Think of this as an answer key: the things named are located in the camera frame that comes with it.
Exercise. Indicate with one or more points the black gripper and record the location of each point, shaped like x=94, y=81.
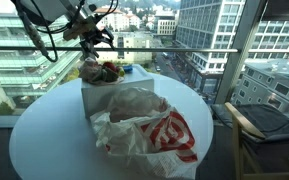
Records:
x=100, y=37

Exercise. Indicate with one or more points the red strawberry plush toy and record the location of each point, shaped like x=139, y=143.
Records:
x=110, y=68

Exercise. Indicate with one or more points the blue sponge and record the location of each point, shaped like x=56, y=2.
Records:
x=127, y=69

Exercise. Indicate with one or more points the white plastic basket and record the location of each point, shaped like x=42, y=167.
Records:
x=117, y=96

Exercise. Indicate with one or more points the white plastic bag red logo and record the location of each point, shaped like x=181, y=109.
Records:
x=157, y=146

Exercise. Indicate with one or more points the metal window railing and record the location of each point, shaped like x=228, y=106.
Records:
x=167, y=50

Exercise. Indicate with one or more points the wide grey window mullion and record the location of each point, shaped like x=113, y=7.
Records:
x=237, y=56

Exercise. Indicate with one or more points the grey chair cushion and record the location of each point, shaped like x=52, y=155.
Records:
x=267, y=120

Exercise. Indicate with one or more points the dark window blind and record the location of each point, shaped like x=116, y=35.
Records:
x=284, y=8

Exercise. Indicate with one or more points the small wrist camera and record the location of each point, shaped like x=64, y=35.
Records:
x=92, y=7

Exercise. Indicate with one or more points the wooden chair frame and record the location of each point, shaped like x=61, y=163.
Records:
x=242, y=123

